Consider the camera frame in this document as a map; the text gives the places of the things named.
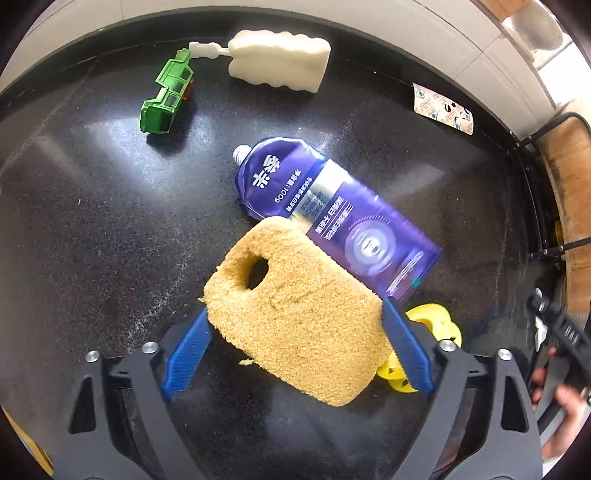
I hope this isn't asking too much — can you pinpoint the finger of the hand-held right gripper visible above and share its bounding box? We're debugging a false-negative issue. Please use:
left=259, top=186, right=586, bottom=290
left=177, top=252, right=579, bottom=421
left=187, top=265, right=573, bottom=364
left=526, top=287, right=583, bottom=357

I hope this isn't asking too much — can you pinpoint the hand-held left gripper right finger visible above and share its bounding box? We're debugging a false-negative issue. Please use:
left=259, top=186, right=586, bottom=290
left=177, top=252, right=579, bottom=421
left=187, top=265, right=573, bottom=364
left=381, top=298, right=543, bottom=480

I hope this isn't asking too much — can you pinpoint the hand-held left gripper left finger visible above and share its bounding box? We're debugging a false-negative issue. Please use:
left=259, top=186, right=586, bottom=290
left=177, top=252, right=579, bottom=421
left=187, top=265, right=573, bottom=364
left=53, top=307, right=214, bottom=480

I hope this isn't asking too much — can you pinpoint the yellow sponge with hole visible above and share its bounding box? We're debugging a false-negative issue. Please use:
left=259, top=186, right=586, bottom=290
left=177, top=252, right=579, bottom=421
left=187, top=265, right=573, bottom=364
left=202, top=216, right=393, bottom=408

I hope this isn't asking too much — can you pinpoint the person's right hand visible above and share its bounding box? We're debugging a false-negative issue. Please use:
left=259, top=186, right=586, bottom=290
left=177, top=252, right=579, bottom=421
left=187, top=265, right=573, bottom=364
left=530, top=351, right=585, bottom=459

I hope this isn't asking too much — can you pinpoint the yellow tape spool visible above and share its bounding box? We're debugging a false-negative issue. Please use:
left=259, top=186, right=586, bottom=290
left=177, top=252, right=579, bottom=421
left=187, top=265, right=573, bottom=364
left=376, top=303, right=462, bottom=394

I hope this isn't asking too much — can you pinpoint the purple refill pouch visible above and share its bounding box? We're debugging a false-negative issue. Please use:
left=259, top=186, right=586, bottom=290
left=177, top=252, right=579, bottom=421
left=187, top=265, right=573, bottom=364
left=232, top=137, right=443, bottom=303

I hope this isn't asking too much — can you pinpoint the brown cardboard sheet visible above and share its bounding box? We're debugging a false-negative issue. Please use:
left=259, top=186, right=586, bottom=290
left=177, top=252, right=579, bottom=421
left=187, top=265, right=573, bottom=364
left=542, top=117, right=591, bottom=315

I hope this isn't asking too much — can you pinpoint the white printed sachet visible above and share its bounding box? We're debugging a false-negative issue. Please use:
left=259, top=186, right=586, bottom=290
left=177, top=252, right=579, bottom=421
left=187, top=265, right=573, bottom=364
left=412, top=83, right=475, bottom=136

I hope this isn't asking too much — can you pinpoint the green toy truck shell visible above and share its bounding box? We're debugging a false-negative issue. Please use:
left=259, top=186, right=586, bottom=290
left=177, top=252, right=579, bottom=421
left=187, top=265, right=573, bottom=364
left=141, top=48, right=195, bottom=136

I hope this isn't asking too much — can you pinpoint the white round container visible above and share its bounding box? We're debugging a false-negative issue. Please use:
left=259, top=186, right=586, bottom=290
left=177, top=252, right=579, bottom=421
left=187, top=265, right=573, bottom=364
left=503, top=4, right=564, bottom=49

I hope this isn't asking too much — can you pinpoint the white sponge brush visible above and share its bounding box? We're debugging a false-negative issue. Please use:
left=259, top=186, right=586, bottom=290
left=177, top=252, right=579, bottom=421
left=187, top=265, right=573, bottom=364
left=188, top=30, right=332, bottom=94

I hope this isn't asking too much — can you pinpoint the cardboard box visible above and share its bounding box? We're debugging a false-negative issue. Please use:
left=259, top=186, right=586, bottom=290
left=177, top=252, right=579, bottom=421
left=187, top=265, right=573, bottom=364
left=475, top=0, right=532, bottom=21

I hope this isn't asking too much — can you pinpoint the black wire rack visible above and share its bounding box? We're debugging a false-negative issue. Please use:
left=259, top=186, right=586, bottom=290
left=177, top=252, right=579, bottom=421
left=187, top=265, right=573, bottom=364
left=515, top=112, right=591, bottom=264

